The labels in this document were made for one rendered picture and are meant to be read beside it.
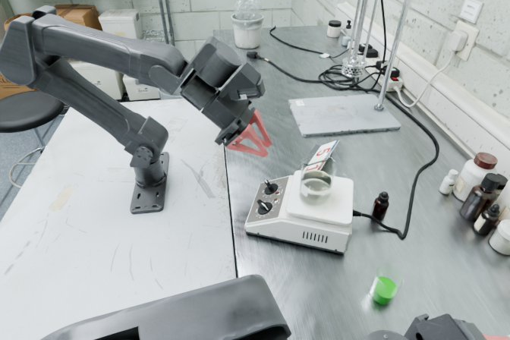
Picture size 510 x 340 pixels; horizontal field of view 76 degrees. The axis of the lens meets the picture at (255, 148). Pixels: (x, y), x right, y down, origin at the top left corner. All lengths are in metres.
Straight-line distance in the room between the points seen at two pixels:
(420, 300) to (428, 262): 0.08
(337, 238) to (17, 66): 0.64
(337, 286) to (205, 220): 0.29
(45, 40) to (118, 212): 0.36
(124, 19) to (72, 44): 2.04
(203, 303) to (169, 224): 0.55
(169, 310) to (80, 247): 0.58
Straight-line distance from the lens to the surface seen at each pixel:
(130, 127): 0.70
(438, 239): 0.77
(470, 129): 1.02
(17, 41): 0.69
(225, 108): 0.60
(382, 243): 0.72
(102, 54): 0.65
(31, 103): 1.93
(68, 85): 0.71
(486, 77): 1.05
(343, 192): 0.66
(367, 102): 1.13
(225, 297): 0.18
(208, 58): 0.60
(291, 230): 0.64
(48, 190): 0.90
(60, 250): 0.76
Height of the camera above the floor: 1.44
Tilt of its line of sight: 38 degrees down
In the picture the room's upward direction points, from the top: straight up
